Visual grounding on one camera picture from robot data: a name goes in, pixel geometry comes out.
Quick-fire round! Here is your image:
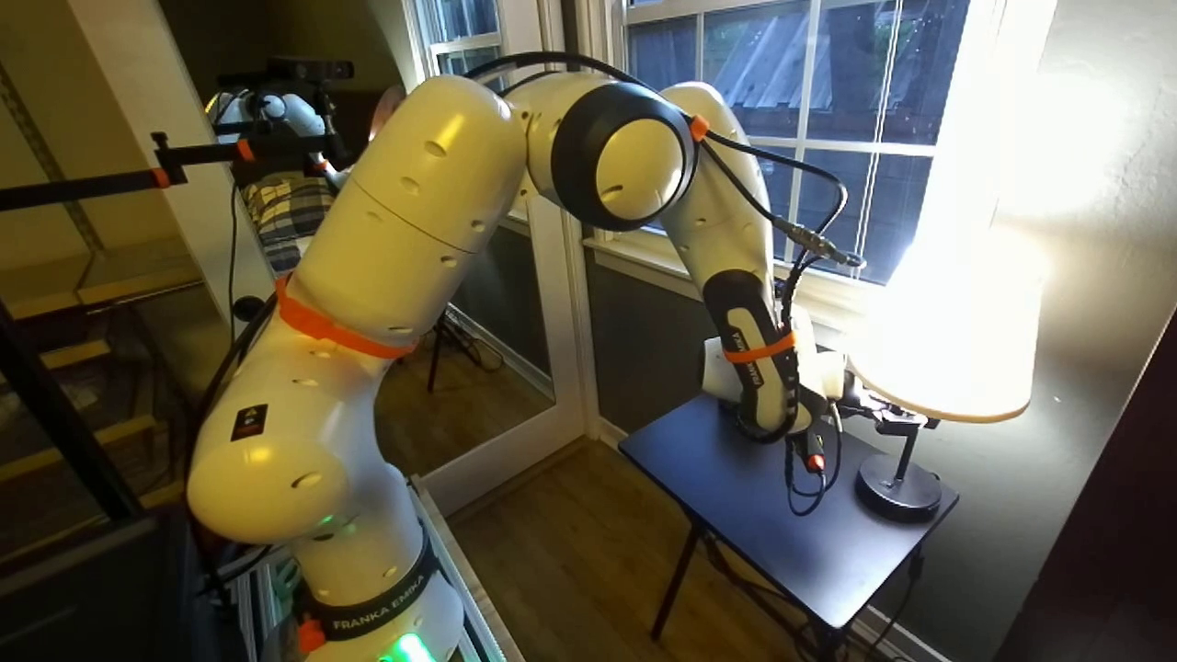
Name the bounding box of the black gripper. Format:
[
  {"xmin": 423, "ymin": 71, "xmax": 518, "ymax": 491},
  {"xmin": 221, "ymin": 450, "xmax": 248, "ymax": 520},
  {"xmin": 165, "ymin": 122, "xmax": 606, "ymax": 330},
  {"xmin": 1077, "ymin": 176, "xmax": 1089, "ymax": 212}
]
[{"xmin": 835, "ymin": 377, "xmax": 927, "ymax": 436}]

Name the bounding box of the black pole with round base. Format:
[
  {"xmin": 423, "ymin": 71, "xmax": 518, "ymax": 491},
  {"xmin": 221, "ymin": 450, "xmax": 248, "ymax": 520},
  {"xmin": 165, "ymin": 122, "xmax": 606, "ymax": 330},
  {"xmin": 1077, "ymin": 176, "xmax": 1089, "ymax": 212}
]
[{"xmin": 841, "ymin": 199, "xmax": 1058, "ymax": 521}]

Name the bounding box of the patterned tissue box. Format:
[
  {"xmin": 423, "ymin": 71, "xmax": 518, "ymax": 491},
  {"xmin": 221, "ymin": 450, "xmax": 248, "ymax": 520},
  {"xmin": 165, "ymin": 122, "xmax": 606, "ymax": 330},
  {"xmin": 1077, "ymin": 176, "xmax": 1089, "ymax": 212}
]
[{"xmin": 695, "ymin": 304, "xmax": 855, "ymax": 409}]

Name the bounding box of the black side table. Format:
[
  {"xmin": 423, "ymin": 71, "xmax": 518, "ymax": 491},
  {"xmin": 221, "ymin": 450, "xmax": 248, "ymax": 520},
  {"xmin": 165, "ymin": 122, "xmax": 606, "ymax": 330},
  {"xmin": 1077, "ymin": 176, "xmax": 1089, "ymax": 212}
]
[{"xmin": 618, "ymin": 395, "xmax": 969, "ymax": 662}]

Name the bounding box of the white framed glass door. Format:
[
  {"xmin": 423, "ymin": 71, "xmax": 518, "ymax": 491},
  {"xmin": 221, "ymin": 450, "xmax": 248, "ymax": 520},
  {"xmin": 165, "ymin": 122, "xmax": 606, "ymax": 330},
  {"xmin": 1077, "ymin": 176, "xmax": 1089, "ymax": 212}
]
[{"xmin": 410, "ymin": 182, "xmax": 600, "ymax": 512}]

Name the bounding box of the plaid cloth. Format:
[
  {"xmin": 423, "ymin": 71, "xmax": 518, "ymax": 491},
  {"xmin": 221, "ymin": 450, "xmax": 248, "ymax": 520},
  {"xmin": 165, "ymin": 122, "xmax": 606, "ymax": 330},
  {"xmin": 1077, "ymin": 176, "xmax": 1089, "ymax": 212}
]
[{"xmin": 236, "ymin": 168, "xmax": 340, "ymax": 277}]

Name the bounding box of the black stand pole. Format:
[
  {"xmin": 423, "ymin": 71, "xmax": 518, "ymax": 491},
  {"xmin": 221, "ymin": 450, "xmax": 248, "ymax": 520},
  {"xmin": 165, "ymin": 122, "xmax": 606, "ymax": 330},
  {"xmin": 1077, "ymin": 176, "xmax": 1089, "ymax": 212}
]
[{"xmin": 0, "ymin": 302, "xmax": 145, "ymax": 535}]

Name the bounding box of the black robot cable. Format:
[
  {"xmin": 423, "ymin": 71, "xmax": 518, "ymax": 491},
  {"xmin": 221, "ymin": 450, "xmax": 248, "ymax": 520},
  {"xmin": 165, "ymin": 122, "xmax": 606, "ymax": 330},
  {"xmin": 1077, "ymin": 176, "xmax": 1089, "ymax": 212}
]
[{"xmin": 691, "ymin": 114, "xmax": 868, "ymax": 520}]

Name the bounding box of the camera on black boom stand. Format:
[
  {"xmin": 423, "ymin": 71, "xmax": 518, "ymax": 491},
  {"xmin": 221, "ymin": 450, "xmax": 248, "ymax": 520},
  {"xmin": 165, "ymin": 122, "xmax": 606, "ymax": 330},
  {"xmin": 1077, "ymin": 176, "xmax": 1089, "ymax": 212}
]
[{"xmin": 0, "ymin": 73, "xmax": 347, "ymax": 212}]

